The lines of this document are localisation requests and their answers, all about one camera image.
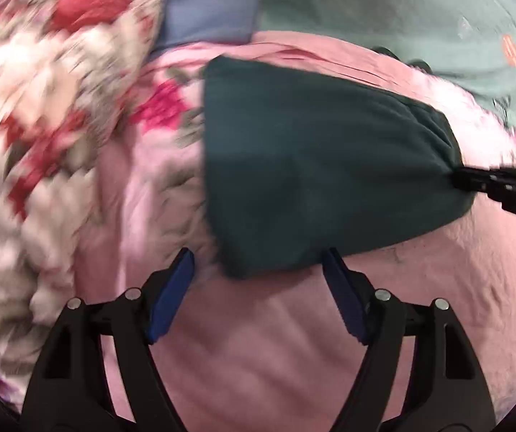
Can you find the light teal printed blanket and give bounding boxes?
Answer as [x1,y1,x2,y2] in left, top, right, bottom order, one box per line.
[253,0,516,127]

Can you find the dark green pants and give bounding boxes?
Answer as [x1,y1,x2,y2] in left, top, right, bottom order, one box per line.
[201,54,475,280]

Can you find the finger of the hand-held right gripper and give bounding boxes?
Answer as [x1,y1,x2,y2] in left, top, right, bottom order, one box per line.
[452,166,495,196]

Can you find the pink bed sheet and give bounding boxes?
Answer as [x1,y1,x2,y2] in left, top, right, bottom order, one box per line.
[75,31,516,432]

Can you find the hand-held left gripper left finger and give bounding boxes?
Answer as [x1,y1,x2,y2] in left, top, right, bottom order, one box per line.
[19,248,196,432]

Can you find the blue pillow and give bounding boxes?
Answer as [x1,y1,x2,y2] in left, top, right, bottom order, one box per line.
[152,0,259,52]

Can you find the red floral white blanket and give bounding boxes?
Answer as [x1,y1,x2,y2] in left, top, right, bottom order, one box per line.
[0,0,169,401]

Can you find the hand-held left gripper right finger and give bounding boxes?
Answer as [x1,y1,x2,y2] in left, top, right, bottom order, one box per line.
[322,248,497,432]

